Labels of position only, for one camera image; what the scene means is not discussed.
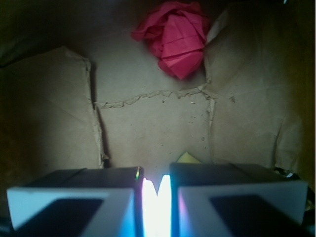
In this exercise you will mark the yellow green sponge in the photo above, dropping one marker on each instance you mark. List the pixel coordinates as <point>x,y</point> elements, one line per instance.
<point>187,158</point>

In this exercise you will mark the red crumpled paper ball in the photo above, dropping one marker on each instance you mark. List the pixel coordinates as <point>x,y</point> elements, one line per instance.
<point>176,34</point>

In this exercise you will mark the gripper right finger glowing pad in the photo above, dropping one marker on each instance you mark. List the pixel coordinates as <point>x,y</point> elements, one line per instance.
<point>235,200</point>

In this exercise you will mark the brown paper bag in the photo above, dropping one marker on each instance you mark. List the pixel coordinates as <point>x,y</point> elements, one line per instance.
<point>76,91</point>

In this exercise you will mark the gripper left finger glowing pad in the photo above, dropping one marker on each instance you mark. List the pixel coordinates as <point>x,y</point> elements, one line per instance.
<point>81,203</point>

